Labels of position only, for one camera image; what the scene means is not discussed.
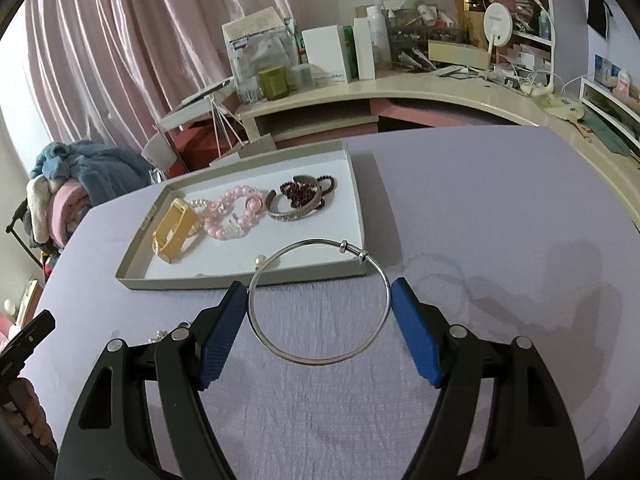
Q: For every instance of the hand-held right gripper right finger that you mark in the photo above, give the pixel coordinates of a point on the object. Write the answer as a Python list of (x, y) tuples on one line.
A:
[(417, 330)]

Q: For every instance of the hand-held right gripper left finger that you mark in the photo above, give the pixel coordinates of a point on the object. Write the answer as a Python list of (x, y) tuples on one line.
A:
[(222, 340)]

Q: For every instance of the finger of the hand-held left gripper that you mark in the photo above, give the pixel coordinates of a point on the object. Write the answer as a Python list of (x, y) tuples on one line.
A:
[(30, 332)]

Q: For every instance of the small silver flower earring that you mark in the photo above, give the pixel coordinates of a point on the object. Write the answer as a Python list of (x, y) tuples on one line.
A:
[(160, 334)]

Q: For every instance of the pearl earring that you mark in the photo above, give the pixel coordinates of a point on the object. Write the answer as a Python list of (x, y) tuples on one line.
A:
[(260, 260)]

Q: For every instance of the thin silver bangle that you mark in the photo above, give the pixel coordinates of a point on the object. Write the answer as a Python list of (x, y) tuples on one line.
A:
[(344, 246)]

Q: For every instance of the yellow watch band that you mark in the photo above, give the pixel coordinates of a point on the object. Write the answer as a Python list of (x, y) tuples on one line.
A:
[(172, 232)]

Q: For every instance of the grey shallow cardboard tray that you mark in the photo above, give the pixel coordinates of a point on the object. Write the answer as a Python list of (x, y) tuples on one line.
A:
[(330, 215)]

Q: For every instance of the person's left hand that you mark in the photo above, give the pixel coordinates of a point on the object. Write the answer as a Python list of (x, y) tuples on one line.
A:
[(30, 405)]

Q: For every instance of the black wooden chair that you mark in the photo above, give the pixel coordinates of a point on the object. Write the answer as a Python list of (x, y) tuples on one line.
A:
[(19, 216)]

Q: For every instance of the purple tablecloth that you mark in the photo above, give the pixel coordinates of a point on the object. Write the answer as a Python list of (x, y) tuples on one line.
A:
[(475, 210)]

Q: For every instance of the pile of folded blankets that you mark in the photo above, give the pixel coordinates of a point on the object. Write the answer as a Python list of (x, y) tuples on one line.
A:
[(100, 175)]

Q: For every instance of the white paper bag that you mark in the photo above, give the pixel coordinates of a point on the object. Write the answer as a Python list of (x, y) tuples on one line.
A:
[(250, 147)]

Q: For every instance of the white flat device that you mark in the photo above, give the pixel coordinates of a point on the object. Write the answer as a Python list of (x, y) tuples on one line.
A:
[(190, 115)]

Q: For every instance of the beige curved desk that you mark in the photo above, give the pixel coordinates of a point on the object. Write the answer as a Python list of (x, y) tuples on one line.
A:
[(425, 87)]

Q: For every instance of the green glass jar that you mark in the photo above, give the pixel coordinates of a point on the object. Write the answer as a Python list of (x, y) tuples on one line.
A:
[(273, 85)]

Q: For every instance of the pale green paper fan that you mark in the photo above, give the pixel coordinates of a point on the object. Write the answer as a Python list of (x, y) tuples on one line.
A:
[(562, 106)]

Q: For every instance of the green cloth pouch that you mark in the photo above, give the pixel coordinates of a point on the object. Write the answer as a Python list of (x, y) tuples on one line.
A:
[(607, 135)]

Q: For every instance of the small clear jar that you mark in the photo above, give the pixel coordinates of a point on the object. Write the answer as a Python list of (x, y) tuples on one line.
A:
[(301, 77)]

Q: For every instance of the long beige box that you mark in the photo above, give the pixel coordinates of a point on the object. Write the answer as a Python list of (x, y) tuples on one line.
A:
[(457, 54)]

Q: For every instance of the tall white carton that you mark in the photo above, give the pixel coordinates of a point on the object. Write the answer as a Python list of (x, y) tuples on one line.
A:
[(364, 50)]

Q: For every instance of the green carton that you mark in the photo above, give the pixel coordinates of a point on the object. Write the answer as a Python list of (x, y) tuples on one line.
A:
[(349, 52)]

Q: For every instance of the white cardboard box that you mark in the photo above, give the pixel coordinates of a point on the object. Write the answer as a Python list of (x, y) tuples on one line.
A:
[(325, 52)]

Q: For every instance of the clear acrylic cosmetics organizer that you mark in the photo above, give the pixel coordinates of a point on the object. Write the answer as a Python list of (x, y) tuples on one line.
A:
[(425, 35)]

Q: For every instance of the clear bag of papers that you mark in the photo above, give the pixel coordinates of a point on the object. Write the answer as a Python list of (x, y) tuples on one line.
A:
[(255, 45)]

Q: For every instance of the white round bottle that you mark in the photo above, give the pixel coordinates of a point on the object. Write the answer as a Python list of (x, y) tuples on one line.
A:
[(378, 35)]

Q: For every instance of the white desktop riser shelf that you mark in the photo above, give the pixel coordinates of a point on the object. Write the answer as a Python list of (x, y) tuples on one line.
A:
[(600, 84)]

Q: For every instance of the pink satin curtain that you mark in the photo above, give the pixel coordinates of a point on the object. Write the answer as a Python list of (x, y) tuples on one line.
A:
[(125, 35)]

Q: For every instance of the round white vanity mirror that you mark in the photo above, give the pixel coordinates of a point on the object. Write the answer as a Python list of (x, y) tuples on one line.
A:
[(496, 22)]

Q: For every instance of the small pink bottle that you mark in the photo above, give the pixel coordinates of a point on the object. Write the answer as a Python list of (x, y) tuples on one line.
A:
[(624, 81)]

